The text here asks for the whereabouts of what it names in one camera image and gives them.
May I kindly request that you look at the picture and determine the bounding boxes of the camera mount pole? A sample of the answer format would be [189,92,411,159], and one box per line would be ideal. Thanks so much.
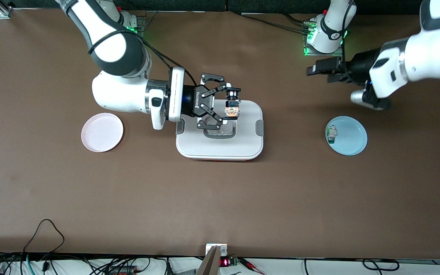
[195,245,221,275]

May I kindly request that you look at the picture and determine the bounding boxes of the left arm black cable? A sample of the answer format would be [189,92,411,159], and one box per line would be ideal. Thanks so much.
[335,0,358,77]

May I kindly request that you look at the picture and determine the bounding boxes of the light blue round plate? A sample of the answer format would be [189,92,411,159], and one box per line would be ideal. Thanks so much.
[325,116,368,156]

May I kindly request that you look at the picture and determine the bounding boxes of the orange black push-button switch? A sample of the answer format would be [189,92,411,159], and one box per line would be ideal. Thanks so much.
[224,94,241,118]

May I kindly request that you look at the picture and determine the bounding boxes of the thin black looped cable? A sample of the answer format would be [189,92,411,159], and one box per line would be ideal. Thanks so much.
[23,218,66,272]

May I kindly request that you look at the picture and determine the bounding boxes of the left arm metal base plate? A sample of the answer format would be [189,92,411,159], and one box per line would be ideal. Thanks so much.
[303,36,345,58]

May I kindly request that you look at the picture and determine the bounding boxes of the white lunch box grey handle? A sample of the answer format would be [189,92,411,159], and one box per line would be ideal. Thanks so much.
[176,99,264,161]

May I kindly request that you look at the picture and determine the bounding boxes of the red black test leads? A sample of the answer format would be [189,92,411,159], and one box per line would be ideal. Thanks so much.
[239,258,266,275]

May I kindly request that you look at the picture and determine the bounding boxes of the black base power cables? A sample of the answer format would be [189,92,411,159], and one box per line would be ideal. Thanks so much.
[239,11,312,33]

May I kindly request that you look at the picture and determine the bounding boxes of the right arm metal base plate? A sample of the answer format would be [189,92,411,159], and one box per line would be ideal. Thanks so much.
[128,16,147,39]

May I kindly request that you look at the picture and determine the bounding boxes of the teal cable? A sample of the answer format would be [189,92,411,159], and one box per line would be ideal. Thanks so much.
[21,254,33,275]

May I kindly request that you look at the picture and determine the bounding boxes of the pink round plate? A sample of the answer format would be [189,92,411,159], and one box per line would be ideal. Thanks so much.
[81,112,124,153]

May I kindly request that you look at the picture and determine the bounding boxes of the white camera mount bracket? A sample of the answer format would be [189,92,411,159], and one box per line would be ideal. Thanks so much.
[205,243,228,257]

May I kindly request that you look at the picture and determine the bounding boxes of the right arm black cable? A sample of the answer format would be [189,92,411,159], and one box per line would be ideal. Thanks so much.
[88,29,198,87]

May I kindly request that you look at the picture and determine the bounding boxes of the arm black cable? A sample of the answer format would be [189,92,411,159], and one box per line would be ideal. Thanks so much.
[88,29,198,87]
[335,0,358,77]

